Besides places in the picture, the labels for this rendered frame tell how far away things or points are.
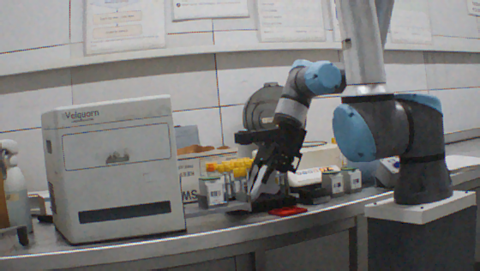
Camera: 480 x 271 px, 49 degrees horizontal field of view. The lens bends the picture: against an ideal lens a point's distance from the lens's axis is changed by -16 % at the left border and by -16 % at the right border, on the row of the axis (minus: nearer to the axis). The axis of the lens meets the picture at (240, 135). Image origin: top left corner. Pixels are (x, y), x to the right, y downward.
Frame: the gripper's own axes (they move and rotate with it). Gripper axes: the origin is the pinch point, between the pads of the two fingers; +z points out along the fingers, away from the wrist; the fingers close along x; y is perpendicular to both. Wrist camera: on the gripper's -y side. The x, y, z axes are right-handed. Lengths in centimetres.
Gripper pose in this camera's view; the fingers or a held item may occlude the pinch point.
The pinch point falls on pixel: (250, 195)
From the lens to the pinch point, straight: 144.0
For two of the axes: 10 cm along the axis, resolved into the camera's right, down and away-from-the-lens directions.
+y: 8.1, 4.0, 4.2
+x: -4.5, 0.0, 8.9
